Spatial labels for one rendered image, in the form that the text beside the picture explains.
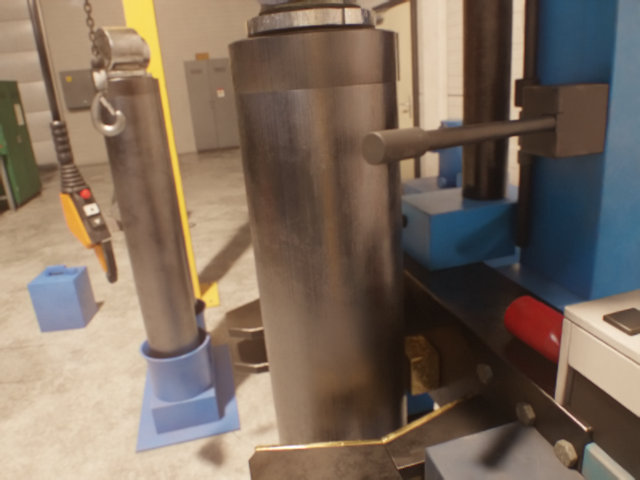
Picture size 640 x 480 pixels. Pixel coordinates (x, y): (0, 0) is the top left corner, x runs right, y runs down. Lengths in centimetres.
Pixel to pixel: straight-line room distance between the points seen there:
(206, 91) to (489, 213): 1000
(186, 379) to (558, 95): 184
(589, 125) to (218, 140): 1024
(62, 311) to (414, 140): 319
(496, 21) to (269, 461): 74
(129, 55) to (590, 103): 155
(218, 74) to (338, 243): 1019
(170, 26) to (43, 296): 856
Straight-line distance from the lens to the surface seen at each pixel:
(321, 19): 58
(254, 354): 96
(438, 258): 87
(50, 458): 246
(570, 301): 82
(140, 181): 189
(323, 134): 55
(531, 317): 64
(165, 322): 207
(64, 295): 342
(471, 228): 88
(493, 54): 89
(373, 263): 61
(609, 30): 76
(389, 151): 38
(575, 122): 72
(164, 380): 220
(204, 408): 226
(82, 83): 1122
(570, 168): 82
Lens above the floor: 142
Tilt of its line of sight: 18 degrees down
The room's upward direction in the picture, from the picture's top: 4 degrees counter-clockwise
